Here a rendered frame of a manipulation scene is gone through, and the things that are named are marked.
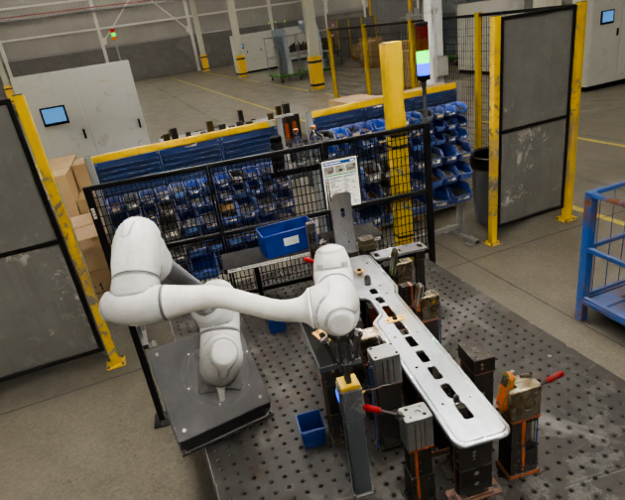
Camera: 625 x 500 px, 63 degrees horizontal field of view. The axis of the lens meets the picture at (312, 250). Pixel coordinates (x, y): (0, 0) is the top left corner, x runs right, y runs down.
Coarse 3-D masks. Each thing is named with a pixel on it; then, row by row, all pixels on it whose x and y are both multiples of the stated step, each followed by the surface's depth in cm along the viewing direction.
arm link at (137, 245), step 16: (128, 224) 148; (144, 224) 149; (128, 240) 144; (144, 240) 146; (160, 240) 152; (112, 256) 145; (128, 256) 142; (144, 256) 144; (160, 256) 149; (112, 272) 143; (160, 272) 148; (176, 272) 162; (208, 320) 192; (224, 320) 195
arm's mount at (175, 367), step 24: (192, 336) 214; (240, 336) 219; (168, 360) 208; (192, 360) 210; (168, 384) 204; (192, 384) 206; (168, 408) 200; (192, 408) 202; (216, 408) 204; (240, 408) 206; (264, 408) 210; (192, 432) 198; (216, 432) 203
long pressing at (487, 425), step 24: (360, 264) 262; (360, 288) 240; (384, 288) 237; (384, 312) 217; (408, 312) 215; (384, 336) 201; (408, 336) 200; (432, 336) 198; (408, 360) 186; (432, 360) 184; (432, 384) 173; (456, 384) 171; (432, 408) 162; (480, 408) 160; (456, 432) 152; (480, 432) 151; (504, 432) 150
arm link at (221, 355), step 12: (204, 336) 195; (216, 336) 190; (228, 336) 191; (204, 348) 189; (216, 348) 187; (228, 348) 188; (240, 348) 192; (204, 360) 188; (216, 360) 186; (228, 360) 187; (240, 360) 191; (204, 372) 192; (216, 372) 188; (228, 372) 189; (216, 384) 199
